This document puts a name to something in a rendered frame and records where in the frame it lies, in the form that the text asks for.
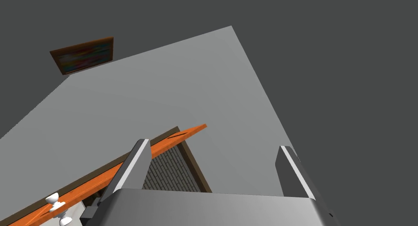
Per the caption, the wood-framed colourful wall picture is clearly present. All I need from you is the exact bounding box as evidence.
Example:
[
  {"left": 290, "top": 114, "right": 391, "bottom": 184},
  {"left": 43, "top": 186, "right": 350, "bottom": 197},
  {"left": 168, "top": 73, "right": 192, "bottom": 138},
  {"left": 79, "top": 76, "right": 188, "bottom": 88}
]
[{"left": 49, "top": 36, "right": 115, "bottom": 76}]

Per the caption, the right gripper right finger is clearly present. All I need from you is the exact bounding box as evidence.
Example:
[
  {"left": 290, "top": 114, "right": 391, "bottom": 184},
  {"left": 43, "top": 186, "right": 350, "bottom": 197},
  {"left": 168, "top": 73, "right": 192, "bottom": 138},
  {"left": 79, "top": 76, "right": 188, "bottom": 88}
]
[{"left": 275, "top": 145, "right": 317, "bottom": 200}]

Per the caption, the orange door leaf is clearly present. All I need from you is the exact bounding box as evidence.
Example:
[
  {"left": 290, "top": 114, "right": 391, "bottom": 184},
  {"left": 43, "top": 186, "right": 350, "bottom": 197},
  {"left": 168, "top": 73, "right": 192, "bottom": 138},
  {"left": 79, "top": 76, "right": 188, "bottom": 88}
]
[{"left": 7, "top": 123, "right": 208, "bottom": 226}]

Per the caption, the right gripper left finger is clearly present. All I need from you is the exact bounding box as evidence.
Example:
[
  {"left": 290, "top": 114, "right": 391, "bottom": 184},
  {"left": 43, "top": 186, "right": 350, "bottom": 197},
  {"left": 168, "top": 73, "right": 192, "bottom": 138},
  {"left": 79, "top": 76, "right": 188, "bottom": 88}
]
[{"left": 99, "top": 139, "right": 152, "bottom": 202}]

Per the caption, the white door knob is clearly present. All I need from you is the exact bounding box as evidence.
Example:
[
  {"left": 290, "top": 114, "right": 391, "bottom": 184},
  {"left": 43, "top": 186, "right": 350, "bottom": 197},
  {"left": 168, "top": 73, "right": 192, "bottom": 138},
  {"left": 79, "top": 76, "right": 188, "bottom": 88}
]
[{"left": 45, "top": 192, "right": 73, "bottom": 226}]

